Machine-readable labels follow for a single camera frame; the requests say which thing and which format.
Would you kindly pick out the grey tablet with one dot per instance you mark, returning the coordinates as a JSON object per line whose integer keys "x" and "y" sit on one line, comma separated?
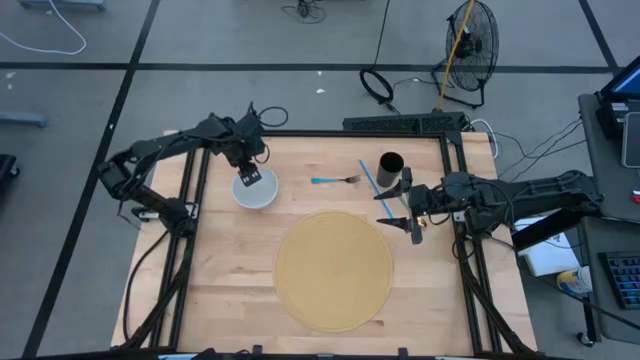
{"x": 632, "y": 140}

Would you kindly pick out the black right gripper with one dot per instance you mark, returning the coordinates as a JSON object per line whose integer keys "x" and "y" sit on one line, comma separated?
{"x": 421, "y": 200}

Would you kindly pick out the red object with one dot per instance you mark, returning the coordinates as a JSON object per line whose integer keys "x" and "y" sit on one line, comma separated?
{"x": 636, "y": 196}

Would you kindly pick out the grey cart base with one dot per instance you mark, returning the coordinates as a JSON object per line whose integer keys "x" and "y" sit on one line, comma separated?
{"x": 62, "y": 4}

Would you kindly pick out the grey floor bar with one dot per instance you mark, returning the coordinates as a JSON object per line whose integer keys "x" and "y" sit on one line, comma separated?
{"x": 22, "y": 119}

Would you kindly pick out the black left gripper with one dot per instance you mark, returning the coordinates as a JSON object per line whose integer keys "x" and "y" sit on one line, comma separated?
{"x": 246, "y": 142}

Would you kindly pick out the computer monitor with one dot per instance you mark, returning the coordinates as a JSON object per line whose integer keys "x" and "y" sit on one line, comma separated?
{"x": 625, "y": 82}

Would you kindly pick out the black perforated box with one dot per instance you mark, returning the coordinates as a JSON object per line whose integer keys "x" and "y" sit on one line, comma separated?
{"x": 400, "y": 123}

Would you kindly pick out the black metal table frame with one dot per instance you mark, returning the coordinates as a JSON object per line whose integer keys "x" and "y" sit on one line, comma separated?
{"x": 350, "y": 134}

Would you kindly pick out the round yellow woven placemat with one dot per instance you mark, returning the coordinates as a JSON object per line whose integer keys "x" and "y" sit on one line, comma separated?
{"x": 332, "y": 272}

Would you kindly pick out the white box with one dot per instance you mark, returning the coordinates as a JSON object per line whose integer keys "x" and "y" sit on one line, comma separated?
{"x": 550, "y": 257}

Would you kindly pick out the black chair base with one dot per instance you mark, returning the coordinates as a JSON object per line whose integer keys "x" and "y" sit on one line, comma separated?
{"x": 6, "y": 170}

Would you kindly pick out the black floor fan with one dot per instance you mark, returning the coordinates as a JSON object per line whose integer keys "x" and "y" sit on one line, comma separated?
{"x": 472, "y": 50}

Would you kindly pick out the grey keyboard desk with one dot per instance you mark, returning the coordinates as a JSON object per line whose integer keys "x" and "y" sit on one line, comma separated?
{"x": 595, "y": 280}

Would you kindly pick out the blue straw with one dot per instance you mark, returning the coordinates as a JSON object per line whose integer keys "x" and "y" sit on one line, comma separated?
{"x": 372, "y": 182}

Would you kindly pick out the wipes canister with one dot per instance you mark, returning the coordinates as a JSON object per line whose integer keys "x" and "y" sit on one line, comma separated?
{"x": 575, "y": 281}

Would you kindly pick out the white bowl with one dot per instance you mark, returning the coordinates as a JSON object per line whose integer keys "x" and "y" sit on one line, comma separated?
{"x": 257, "y": 196}

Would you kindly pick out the black keyboard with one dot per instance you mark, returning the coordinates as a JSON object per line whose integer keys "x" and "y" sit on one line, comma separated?
{"x": 625, "y": 277}

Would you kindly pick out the black device box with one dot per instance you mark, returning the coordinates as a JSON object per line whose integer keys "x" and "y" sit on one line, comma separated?
{"x": 609, "y": 122}

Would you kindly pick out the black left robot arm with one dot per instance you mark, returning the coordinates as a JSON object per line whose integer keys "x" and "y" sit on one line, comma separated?
{"x": 150, "y": 150}

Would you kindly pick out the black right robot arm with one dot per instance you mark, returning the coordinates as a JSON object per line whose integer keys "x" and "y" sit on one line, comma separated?
{"x": 525, "y": 197}

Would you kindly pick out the black cup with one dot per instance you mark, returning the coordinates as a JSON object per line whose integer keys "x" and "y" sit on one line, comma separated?
{"x": 389, "y": 172}

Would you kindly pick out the black desk beam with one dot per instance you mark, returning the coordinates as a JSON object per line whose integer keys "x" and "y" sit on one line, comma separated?
{"x": 550, "y": 230}

